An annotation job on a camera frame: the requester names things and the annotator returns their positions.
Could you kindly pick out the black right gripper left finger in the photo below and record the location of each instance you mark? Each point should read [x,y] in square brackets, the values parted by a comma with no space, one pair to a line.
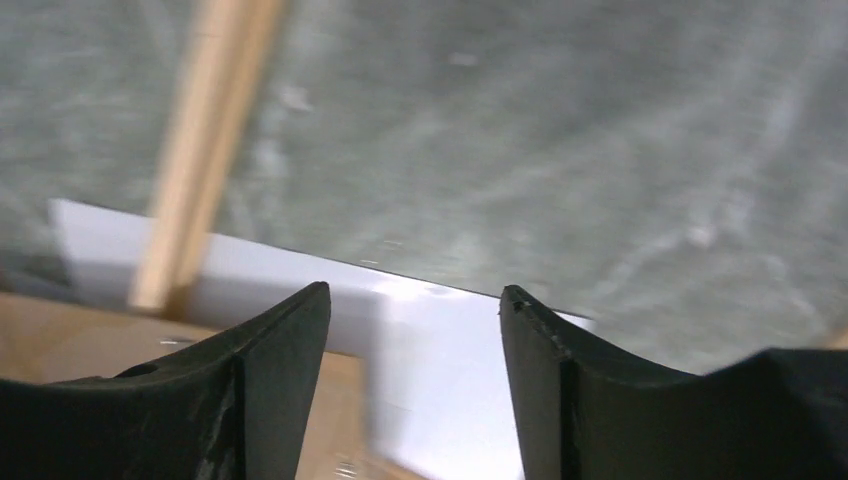
[233,406]

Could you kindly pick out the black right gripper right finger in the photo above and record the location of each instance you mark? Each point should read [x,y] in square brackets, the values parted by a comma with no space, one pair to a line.
[587,409]

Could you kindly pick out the brown backing board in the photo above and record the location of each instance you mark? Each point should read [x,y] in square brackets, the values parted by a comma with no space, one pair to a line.
[44,341]

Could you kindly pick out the light wooden picture frame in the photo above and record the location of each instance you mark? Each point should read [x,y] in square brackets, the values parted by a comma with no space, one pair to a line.
[222,69]

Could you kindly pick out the white photo paper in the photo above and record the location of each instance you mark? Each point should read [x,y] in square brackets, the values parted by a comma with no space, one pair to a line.
[436,386]

